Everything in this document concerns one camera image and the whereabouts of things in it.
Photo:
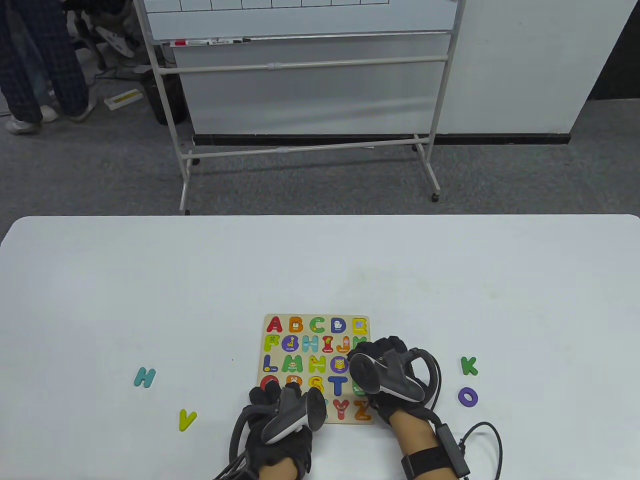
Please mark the person's left hand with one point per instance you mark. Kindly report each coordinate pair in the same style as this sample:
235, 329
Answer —
285, 450

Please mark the person's right hand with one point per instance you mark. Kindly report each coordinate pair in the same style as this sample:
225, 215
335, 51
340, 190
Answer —
390, 411

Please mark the dark blue T-shaped letter block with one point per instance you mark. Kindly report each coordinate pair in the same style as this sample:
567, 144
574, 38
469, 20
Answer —
338, 386

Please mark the purple O-shaped letter block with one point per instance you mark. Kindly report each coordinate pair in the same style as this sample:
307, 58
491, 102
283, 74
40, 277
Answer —
462, 397

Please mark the green K-shaped letter block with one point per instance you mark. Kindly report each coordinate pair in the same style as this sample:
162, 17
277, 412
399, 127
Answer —
468, 366

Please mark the wooden alphabet puzzle board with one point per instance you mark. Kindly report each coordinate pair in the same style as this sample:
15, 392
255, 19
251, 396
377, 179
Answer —
300, 350

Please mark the yellow-green V-shaped letter block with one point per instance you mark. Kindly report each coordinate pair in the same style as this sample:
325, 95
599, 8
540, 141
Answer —
186, 422

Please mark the teal H-shaped letter block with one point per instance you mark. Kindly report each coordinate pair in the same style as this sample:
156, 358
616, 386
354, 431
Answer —
144, 377

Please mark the person's left forearm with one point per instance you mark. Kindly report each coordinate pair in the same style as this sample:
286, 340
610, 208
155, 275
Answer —
277, 471

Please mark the grey black right hand controller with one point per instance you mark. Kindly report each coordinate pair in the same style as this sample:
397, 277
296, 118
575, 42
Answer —
385, 380

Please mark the grey black hand controller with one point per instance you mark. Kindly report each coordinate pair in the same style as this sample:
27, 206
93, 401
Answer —
385, 380
290, 417

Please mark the grey black left hand controller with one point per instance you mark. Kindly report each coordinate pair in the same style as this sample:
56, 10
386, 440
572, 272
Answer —
290, 417

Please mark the black bin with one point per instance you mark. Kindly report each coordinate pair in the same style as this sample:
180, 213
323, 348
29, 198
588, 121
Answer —
172, 100

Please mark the yellow white box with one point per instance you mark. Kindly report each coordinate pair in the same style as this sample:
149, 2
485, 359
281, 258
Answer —
123, 99

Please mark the whiteboard on metal stand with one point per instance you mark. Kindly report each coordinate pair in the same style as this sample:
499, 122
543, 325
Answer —
300, 20

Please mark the black marker pen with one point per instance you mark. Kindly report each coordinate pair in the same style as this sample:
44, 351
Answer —
230, 40

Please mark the red marker pen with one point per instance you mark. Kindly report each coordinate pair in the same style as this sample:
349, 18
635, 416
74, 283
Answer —
187, 43

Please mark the office chair base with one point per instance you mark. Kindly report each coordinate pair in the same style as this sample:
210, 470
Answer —
112, 37

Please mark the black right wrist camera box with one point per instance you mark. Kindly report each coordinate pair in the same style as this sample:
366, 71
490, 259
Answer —
452, 450

